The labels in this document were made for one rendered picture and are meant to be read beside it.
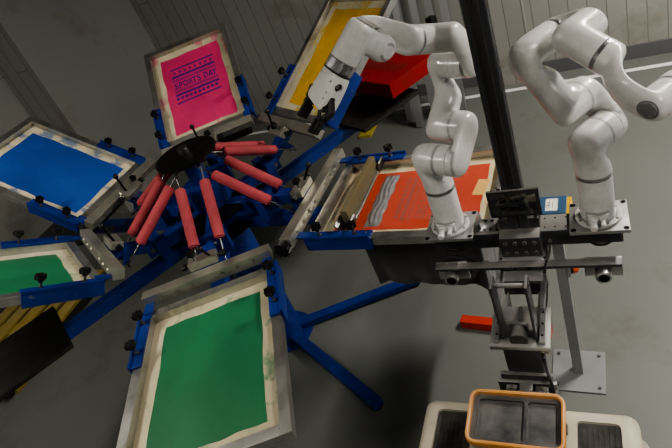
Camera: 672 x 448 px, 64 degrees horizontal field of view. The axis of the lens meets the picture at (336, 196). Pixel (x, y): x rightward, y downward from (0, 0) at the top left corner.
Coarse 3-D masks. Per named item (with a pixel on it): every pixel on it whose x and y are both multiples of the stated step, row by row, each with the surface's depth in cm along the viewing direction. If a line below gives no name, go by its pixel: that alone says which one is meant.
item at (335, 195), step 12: (408, 156) 253; (480, 156) 237; (492, 156) 235; (348, 168) 263; (360, 168) 264; (348, 180) 259; (336, 192) 249; (324, 204) 244; (336, 204) 246; (324, 216) 236; (372, 240) 213; (384, 240) 211; (396, 240) 209; (408, 240) 207; (420, 240) 204
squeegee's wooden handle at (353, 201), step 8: (368, 160) 248; (368, 168) 244; (376, 168) 252; (360, 176) 239; (368, 176) 243; (360, 184) 235; (368, 184) 242; (352, 192) 231; (360, 192) 234; (352, 200) 227; (360, 200) 234; (344, 208) 223; (352, 208) 226; (344, 216) 223
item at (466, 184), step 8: (472, 168) 233; (480, 168) 231; (488, 168) 229; (384, 176) 252; (400, 176) 248; (408, 176) 245; (416, 176) 243; (464, 176) 231; (472, 176) 229; (480, 176) 227; (376, 184) 249; (400, 184) 242; (464, 184) 226; (472, 184) 224; (376, 192) 244; (400, 192) 237; (464, 192) 222; (472, 192) 220; (368, 200) 241
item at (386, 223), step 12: (372, 204) 237; (396, 204) 231; (468, 204) 214; (360, 216) 233; (384, 216) 227; (360, 228) 226; (372, 228) 223; (384, 228) 220; (396, 228) 218; (408, 228) 215
